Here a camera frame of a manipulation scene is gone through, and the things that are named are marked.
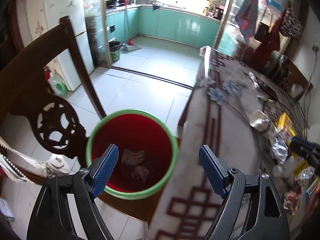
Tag red printed paper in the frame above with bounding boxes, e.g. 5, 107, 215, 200
283, 189, 302, 215

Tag yellow iced tea carton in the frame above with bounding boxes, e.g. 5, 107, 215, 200
274, 112, 316, 178

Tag patterned paper cup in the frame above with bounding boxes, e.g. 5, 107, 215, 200
249, 110, 277, 139

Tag clear plastic water bottle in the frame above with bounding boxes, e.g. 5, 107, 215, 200
272, 156, 296, 178

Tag black kitchen trash bin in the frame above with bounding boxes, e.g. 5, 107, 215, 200
108, 41, 122, 63

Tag teal kitchen cabinets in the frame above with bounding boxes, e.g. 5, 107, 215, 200
106, 5, 220, 48

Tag white cap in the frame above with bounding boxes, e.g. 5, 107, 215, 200
46, 154, 71, 176

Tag far wooden chair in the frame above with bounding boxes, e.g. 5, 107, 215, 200
272, 54, 313, 101

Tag dark carved wooden chair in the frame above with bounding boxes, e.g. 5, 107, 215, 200
1, 32, 106, 168

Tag red hanging garment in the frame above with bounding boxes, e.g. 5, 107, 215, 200
252, 10, 286, 71

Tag red bucket green rim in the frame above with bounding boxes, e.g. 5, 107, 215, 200
86, 109, 179, 200

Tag patterned hanging bag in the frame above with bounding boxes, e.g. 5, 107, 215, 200
280, 7, 303, 38

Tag green liquid plastic jug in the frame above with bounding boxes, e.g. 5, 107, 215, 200
48, 72, 68, 95

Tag plaid hanging cloth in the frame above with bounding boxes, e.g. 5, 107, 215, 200
234, 0, 259, 44

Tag red broom with dustpan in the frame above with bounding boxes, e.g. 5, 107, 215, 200
124, 0, 140, 51

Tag white refrigerator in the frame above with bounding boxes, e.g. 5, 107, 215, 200
16, 0, 94, 91

